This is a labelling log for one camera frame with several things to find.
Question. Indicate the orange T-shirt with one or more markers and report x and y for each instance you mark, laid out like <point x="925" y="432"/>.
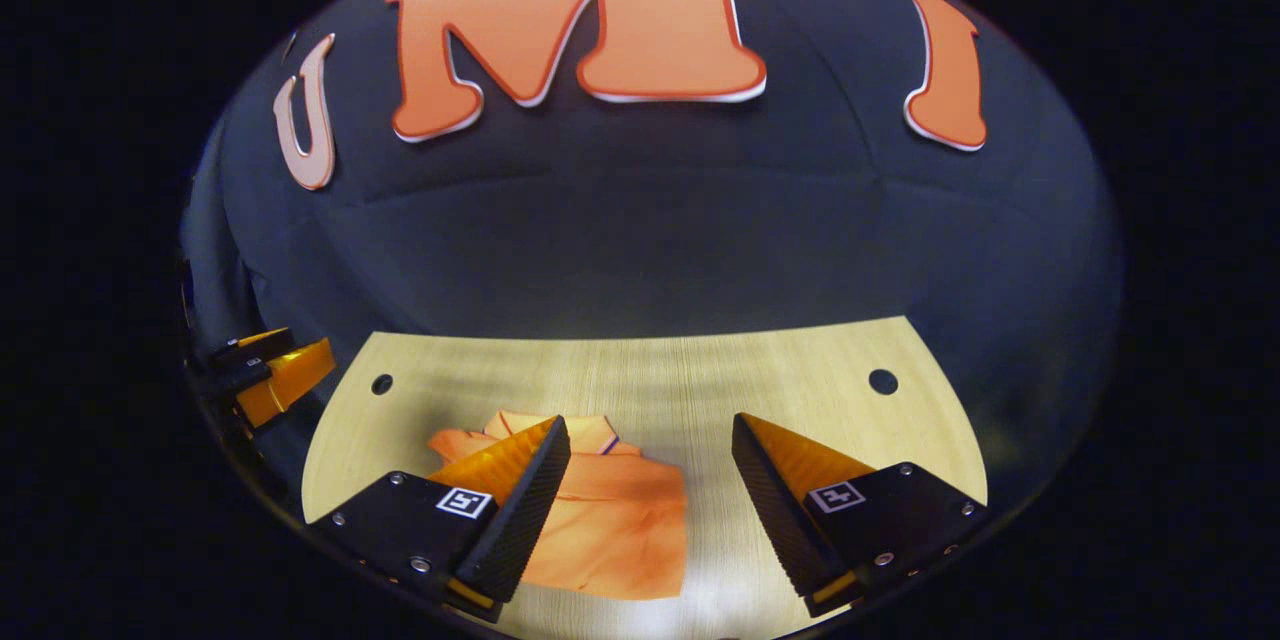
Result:
<point x="620" y="520"/>

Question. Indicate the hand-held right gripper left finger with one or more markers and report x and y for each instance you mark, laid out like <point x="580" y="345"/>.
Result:
<point x="530" y="515"/>

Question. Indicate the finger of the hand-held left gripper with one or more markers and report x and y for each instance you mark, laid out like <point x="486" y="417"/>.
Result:
<point x="250" y="347"/>
<point x="290" y="380"/>

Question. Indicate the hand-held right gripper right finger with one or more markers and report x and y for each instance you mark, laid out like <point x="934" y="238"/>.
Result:
<point x="780" y="515"/>

